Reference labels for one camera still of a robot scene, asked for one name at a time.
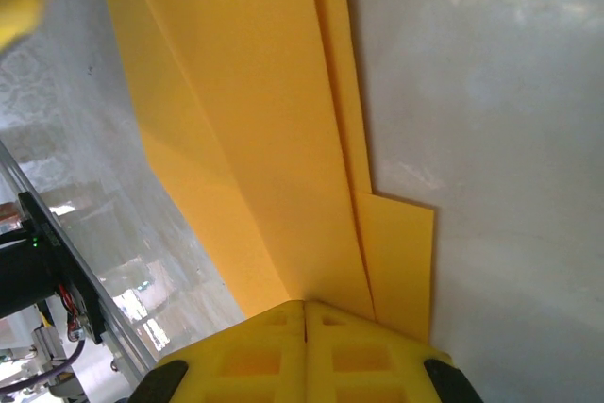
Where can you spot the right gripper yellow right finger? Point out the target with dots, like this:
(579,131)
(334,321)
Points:
(415,356)

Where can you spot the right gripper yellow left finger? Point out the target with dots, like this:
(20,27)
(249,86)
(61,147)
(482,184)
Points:
(198,351)

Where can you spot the brown bottle black cap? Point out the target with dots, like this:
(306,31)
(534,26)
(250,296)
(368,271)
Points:
(7,214)

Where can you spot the long aluminium base rail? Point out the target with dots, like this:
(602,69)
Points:
(111,313)

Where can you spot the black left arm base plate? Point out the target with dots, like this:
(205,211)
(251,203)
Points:
(45,233)

